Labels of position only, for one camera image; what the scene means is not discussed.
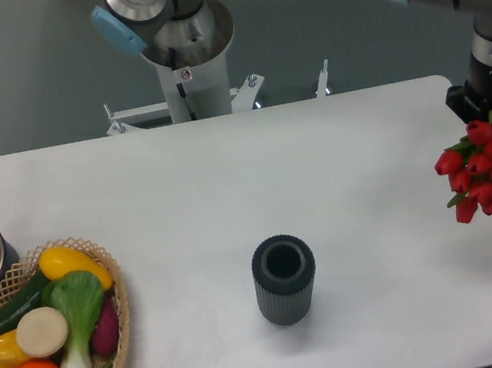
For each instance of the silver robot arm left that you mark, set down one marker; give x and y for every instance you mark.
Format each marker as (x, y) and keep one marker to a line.
(168, 33)

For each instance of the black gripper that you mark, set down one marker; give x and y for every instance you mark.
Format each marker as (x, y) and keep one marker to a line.
(476, 104)

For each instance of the red tulip bouquet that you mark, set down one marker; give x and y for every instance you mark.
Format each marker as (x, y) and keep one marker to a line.
(468, 167)

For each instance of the woven wicker basket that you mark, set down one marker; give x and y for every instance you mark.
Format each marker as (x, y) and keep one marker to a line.
(16, 278)

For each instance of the green bok choy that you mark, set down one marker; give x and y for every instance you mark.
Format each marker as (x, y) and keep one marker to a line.
(78, 296)

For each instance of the yellow squash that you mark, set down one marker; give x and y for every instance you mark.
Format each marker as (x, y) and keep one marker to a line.
(56, 262)

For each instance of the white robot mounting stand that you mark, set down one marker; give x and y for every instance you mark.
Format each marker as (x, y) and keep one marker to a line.
(191, 94)

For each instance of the purple sweet potato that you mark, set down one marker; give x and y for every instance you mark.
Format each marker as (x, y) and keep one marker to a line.
(105, 336)

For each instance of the green cucumber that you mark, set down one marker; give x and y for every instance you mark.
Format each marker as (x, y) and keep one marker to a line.
(26, 299)

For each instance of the yellow bell pepper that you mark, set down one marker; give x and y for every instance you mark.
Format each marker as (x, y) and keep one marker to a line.
(11, 355)

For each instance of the beige round mushroom cap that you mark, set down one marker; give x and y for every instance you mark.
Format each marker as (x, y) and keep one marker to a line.
(41, 332)

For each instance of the dark grey ribbed vase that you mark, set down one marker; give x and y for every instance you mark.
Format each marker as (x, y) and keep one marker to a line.
(283, 269)

